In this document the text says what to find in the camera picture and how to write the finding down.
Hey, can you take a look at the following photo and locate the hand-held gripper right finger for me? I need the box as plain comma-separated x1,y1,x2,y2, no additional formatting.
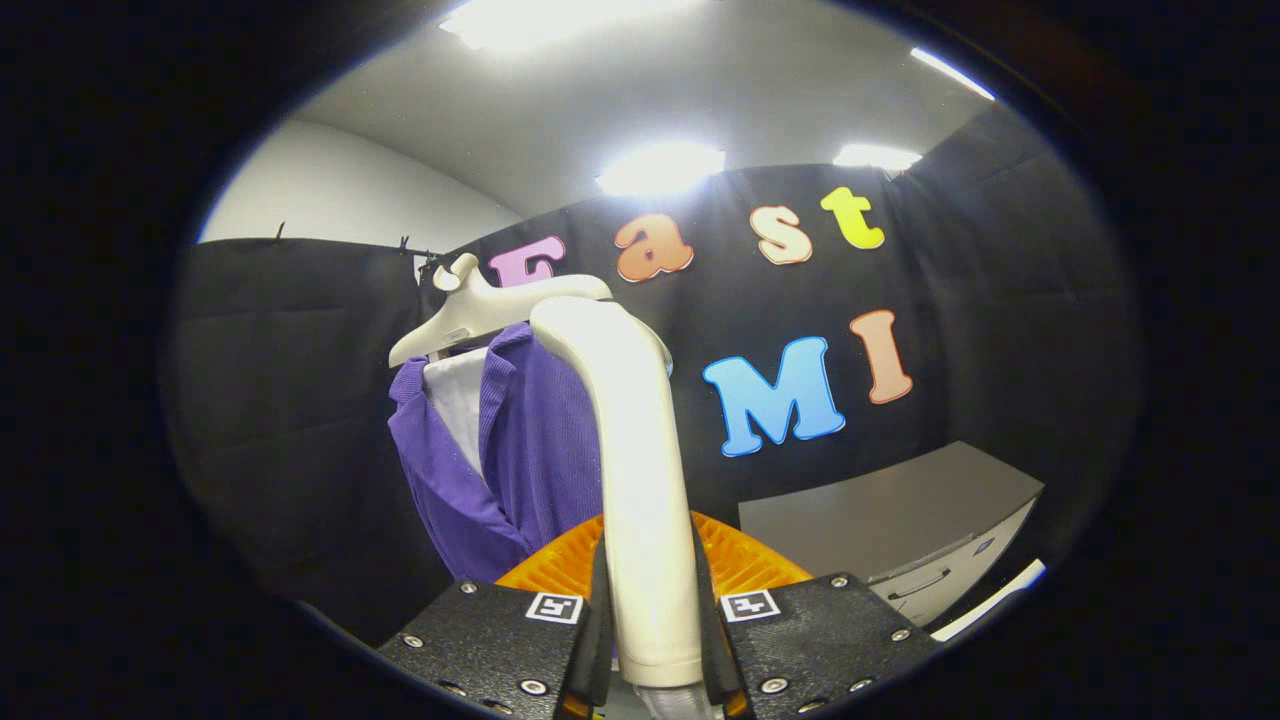
690,510,943,720

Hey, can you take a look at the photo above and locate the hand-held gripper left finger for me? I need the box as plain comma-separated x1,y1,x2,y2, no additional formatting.
376,513,614,720

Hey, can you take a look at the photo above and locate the translucent garment steamer hose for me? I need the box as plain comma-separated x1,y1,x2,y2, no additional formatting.
635,685,716,720

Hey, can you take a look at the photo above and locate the purple jacket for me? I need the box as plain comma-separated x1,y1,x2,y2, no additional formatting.
388,322,606,584

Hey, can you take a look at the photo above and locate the white garment steamer head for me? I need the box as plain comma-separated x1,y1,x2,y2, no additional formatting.
529,296,706,691

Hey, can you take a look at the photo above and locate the white shirt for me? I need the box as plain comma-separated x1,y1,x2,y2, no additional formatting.
423,347,491,479

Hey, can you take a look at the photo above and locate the white clothes hanger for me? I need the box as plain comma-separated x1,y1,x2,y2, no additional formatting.
388,253,613,369

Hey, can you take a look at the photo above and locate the grey cabinet with dark top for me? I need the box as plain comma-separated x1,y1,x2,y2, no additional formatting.
738,440,1046,629

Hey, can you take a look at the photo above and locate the small ceiling light panel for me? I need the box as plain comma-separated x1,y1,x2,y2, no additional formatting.
833,143,923,173

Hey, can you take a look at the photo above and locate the large ceiling light panel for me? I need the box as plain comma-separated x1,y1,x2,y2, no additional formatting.
440,0,701,51

